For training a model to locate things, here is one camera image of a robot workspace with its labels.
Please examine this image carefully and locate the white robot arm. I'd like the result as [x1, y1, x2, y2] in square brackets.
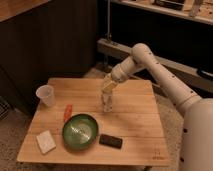
[101, 43, 213, 171]

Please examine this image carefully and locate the orange carrot toy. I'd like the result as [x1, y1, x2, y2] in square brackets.
[63, 105, 72, 122]

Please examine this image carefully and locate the wooden table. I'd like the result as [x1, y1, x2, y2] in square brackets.
[17, 78, 170, 166]

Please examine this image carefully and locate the green bowl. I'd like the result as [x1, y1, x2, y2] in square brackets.
[62, 114, 99, 150]

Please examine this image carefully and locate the black rectangular block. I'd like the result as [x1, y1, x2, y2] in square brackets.
[99, 134, 123, 149]

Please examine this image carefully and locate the clear plastic cup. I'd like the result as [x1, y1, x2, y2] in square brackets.
[36, 85, 55, 107]

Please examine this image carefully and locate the white sponge block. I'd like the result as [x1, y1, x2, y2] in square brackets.
[36, 130, 56, 154]

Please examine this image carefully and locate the metal shelf frame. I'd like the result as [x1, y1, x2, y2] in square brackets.
[98, 0, 213, 94]

